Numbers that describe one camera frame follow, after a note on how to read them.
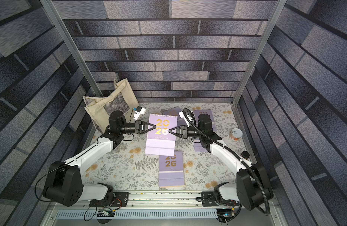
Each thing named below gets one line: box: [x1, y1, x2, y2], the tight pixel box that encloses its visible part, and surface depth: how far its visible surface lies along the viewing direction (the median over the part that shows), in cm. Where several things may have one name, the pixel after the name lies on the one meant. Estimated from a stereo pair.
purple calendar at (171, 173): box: [158, 149, 185, 187], surface depth 83 cm
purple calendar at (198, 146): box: [193, 139, 209, 152], surface depth 73 cm
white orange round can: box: [229, 128, 243, 142], surface depth 97 cm
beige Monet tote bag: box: [82, 78, 140, 133], surface depth 92 cm
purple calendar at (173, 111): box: [162, 105, 183, 121], surface depth 117 cm
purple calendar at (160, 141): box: [145, 113, 178, 157], surface depth 72 cm
